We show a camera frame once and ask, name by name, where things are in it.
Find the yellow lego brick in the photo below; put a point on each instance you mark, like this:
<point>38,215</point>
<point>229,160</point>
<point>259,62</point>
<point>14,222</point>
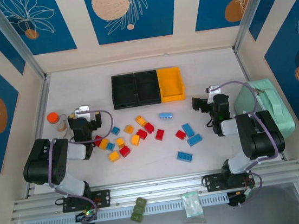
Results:
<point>140,120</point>
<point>120,142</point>
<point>135,140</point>
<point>114,156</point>
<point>104,143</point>
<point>128,129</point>

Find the light blue long lego brick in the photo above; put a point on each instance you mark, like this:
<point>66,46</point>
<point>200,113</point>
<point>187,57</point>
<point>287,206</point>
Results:
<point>166,115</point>

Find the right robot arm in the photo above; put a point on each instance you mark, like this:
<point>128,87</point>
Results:
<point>261,136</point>

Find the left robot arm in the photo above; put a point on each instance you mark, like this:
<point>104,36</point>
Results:
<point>44,163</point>

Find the orange capped clear bottle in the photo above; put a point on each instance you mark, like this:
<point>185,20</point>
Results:
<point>56,122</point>

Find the yellow plastic bin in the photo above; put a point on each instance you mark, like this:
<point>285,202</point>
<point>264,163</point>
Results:
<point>170,84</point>

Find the mint green zipper case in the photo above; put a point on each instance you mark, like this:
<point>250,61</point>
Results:
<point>271,102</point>

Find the olive green square pad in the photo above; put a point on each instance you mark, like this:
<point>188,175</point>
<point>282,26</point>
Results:
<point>138,209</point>
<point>141,201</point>
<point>136,217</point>

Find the clear plastic zip bag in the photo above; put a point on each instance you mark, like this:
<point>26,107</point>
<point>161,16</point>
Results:
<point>192,205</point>

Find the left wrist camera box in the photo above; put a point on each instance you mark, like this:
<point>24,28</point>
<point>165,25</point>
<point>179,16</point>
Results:
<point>82,110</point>

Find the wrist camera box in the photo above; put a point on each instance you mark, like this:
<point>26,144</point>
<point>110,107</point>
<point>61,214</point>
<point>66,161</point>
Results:
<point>82,110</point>
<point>213,90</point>

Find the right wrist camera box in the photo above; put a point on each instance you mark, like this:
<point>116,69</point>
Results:
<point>213,90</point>

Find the aluminium frame post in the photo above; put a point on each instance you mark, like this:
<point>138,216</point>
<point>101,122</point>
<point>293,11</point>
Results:
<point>252,9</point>
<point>23,51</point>

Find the aluminium rail beam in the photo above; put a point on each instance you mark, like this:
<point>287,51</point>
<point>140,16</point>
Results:
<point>158,187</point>

